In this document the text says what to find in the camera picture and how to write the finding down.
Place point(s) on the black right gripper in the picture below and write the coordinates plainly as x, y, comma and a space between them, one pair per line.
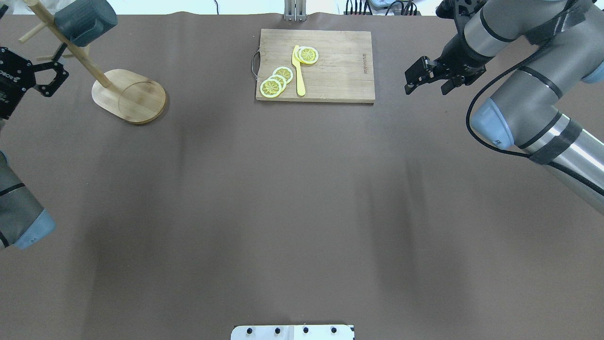
458, 60

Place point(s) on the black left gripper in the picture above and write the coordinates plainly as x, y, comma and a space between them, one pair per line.
10, 87

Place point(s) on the blue-grey HOME mug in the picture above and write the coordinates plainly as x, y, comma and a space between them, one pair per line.
83, 21

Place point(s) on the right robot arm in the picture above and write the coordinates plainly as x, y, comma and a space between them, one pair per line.
521, 118

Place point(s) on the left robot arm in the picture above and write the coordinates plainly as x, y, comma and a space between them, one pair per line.
23, 220

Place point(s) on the wooden cup storage rack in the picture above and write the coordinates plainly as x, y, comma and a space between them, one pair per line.
129, 96

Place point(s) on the wooden cutting board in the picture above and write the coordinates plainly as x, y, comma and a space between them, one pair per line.
343, 74

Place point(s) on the lemon slice single left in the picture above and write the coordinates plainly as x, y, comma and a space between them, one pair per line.
306, 55

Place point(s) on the lemon slice middle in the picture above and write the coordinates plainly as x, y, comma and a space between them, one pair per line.
282, 81

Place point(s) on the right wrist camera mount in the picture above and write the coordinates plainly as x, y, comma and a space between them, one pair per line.
451, 9

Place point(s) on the aluminium frame post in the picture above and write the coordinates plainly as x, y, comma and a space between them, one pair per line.
295, 10

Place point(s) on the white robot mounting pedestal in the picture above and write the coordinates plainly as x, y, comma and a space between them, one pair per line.
327, 331

